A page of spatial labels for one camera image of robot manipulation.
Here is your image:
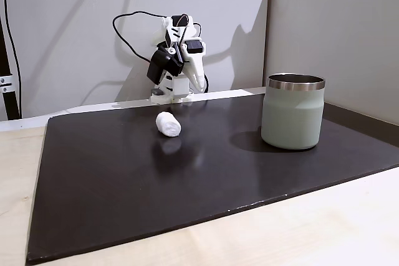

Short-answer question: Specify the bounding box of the black table mat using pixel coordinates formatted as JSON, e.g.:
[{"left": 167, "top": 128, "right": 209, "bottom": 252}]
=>
[{"left": 25, "top": 93, "right": 399, "bottom": 264}]

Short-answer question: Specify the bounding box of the black oval webcam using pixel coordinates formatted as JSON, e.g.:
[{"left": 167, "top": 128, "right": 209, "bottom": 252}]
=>
[{"left": 146, "top": 47, "right": 183, "bottom": 86}]

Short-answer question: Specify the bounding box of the black stand with white bracket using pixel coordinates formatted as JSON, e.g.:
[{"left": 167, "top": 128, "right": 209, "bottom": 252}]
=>
[{"left": 0, "top": 13, "right": 23, "bottom": 121}]

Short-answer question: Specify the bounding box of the pale green steel-rimmed cup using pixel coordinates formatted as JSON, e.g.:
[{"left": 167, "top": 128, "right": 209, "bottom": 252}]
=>
[{"left": 260, "top": 73, "right": 326, "bottom": 151}]

